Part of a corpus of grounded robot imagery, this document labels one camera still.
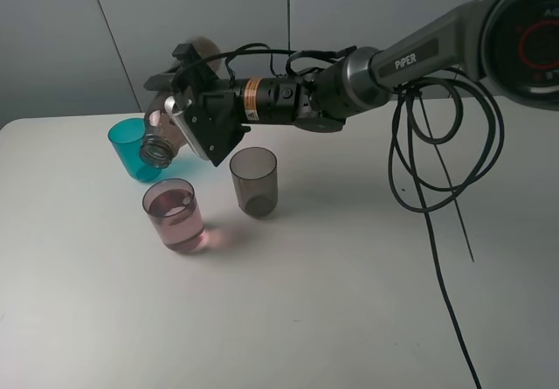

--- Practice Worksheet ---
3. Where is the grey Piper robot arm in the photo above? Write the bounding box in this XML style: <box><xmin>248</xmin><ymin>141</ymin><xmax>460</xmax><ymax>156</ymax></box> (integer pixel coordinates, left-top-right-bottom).
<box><xmin>144</xmin><ymin>0</ymin><xmax>558</xmax><ymax>133</ymax></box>

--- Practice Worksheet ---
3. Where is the grey smoky plastic cup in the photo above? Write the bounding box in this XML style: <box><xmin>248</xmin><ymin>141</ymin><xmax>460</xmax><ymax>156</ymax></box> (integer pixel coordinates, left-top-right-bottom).
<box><xmin>229</xmin><ymin>147</ymin><xmax>279</xmax><ymax>219</ymax></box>

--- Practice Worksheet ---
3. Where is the black cable bundle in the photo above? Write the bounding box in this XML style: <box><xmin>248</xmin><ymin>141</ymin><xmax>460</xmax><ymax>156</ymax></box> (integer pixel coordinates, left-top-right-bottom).
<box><xmin>217</xmin><ymin>42</ymin><xmax>506</xmax><ymax>389</ymax></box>

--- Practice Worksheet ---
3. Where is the teal plastic cup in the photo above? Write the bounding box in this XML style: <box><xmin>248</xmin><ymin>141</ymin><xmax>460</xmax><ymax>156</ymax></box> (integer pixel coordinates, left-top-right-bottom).
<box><xmin>107</xmin><ymin>118</ymin><xmax>162</xmax><ymax>182</ymax></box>

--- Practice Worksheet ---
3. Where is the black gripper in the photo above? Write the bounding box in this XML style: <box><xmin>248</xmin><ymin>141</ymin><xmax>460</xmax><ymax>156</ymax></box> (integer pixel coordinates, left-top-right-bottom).
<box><xmin>144</xmin><ymin>44</ymin><xmax>302</xmax><ymax>129</ymax></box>

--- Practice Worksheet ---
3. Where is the pink plastic cup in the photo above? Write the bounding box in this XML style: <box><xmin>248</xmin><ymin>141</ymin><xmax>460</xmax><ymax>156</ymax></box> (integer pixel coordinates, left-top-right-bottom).
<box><xmin>141</xmin><ymin>178</ymin><xmax>205</xmax><ymax>254</ymax></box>

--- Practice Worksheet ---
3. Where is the brown transparent water bottle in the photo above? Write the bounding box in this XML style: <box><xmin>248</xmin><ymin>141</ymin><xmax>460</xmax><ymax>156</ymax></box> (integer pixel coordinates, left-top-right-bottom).
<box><xmin>140</xmin><ymin>36</ymin><xmax>221</xmax><ymax>169</ymax></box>

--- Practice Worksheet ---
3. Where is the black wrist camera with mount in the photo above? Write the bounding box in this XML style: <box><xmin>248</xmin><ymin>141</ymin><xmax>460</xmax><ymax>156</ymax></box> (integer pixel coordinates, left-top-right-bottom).
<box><xmin>164</xmin><ymin>93</ymin><xmax>250</xmax><ymax>167</ymax></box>

